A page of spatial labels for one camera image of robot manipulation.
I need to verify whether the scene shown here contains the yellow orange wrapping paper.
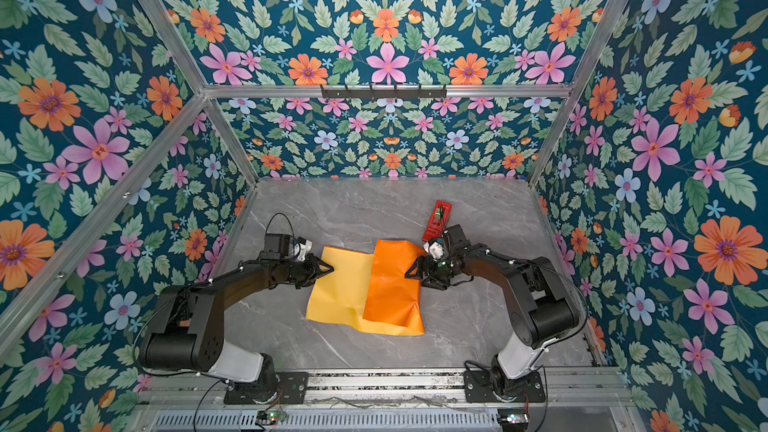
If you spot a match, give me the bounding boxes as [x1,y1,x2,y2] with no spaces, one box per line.
[305,240,425,337]

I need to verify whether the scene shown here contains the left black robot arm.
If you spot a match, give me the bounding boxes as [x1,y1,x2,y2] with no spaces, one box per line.
[138,233,334,403]

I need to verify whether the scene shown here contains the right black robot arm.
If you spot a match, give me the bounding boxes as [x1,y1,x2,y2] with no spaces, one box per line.
[404,225,587,402]

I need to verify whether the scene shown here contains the red tape dispenser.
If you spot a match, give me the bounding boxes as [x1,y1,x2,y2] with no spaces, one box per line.
[422,200,452,242]

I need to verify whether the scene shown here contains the left small circuit board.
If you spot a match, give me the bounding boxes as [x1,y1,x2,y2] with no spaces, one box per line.
[256,410,287,427]

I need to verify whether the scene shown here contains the small circuit board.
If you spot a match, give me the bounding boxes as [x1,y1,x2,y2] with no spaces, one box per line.
[256,410,287,427]
[497,411,530,432]

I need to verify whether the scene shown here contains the right small circuit board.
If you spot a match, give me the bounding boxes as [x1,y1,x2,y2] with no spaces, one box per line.
[497,411,530,432]

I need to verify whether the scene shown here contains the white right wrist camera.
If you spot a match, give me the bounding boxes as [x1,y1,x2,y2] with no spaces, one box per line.
[423,238,446,261]

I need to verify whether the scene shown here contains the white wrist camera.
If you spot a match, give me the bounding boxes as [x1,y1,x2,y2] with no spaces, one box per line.
[423,238,446,261]
[290,237,313,262]

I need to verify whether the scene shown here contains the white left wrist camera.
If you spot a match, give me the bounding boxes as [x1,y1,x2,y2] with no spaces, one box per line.
[290,237,313,262]

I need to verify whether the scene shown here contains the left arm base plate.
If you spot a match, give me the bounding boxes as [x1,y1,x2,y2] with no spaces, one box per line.
[224,372,309,405]

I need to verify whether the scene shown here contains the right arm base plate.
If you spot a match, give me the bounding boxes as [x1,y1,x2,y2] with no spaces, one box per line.
[462,360,547,404]

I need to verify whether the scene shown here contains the white slotted cable duct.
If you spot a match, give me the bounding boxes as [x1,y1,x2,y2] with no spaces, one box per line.
[150,409,501,431]

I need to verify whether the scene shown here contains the black hook rail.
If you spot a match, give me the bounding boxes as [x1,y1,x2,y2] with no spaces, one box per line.
[320,85,448,100]

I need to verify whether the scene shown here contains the aluminium mounting rail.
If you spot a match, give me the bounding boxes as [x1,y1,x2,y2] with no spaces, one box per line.
[130,366,638,423]

